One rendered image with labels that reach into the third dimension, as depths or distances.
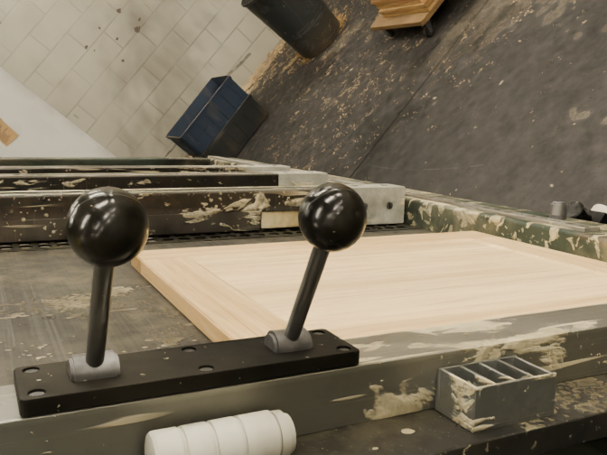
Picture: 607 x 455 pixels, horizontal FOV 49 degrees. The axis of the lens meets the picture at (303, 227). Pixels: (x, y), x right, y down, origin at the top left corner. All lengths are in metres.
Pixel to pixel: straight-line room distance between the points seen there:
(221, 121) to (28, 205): 4.01
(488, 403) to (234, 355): 0.16
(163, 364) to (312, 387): 0.09
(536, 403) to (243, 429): 0.20
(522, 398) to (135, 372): 0.25
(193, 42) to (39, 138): 2.06
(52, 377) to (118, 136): 5.54
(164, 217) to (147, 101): 4.86
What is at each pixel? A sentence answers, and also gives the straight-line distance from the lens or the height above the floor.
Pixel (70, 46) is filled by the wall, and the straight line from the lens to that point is 5.85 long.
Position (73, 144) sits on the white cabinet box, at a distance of 4.46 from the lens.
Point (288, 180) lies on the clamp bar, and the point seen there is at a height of 1.00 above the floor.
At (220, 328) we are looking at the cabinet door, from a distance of 0.57.
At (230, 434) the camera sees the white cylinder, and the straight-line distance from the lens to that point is 0.37.
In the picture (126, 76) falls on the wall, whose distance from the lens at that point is 5.90.
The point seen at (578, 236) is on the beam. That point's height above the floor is 0.91.
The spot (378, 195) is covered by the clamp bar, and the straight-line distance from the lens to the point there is 1.26.
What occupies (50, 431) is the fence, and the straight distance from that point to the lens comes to 0.38.
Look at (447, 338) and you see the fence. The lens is 0.50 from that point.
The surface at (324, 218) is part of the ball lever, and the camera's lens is 0.35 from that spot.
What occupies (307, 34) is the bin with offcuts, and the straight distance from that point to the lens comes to 5.20.
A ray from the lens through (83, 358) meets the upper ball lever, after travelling 0.39.
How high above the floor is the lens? 1.58
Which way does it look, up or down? 26 degrees down
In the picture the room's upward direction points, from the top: 49 degrees counter-clockwise
